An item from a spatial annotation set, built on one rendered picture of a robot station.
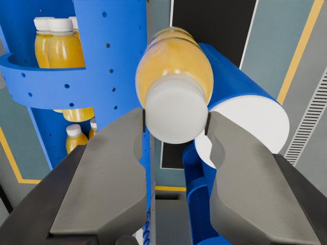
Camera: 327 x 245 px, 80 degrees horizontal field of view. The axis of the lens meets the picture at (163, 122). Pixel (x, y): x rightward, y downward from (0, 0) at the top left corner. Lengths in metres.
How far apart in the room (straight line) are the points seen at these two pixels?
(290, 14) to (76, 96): 1.58
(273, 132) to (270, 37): 1.13
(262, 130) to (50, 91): 0.54
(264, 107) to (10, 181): 2.65
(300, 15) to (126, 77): 1.53
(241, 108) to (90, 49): 0.41
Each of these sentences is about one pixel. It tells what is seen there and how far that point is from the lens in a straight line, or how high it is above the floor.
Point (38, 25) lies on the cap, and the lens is 0.47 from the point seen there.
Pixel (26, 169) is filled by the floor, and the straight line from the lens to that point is 2.58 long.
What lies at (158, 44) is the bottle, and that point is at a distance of 0.17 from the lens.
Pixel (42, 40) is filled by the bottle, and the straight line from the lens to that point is 0.47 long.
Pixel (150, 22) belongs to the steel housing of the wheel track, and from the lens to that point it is 0.67.
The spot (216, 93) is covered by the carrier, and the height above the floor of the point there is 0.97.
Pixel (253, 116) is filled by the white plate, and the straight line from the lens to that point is 0.61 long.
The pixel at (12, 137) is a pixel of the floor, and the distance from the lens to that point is 2.36.
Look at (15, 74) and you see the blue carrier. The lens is 0.39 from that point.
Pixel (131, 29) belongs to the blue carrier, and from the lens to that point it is 0.37.
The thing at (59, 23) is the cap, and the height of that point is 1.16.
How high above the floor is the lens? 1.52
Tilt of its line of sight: 60 degrees down
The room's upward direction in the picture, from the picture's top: 179 degrees counter-clockwise
